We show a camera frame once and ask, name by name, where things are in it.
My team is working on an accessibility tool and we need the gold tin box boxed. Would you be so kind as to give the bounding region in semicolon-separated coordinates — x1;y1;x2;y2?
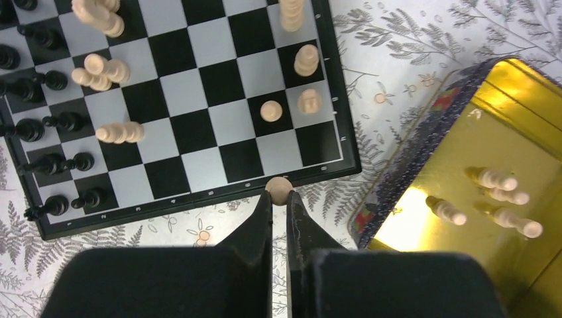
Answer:
348;56;561;317

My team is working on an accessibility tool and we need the floral table mat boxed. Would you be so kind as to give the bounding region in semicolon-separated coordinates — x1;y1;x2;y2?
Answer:
1;1;561;317

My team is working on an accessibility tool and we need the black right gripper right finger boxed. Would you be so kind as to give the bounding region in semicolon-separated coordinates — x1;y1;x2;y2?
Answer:
286;191;508;317

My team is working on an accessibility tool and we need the cream chess piece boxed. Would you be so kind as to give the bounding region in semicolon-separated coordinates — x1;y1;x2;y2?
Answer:
294;44;319;77
279;0;304;32

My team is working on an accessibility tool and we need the black grey chess board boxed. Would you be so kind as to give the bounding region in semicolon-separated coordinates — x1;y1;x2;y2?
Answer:
1;1;361;240

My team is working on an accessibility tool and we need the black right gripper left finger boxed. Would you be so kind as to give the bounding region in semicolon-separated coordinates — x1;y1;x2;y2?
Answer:
42;191;272;317

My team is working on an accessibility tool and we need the cream chess pawn cluster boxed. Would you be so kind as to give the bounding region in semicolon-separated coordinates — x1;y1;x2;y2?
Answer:
71;1;144;144

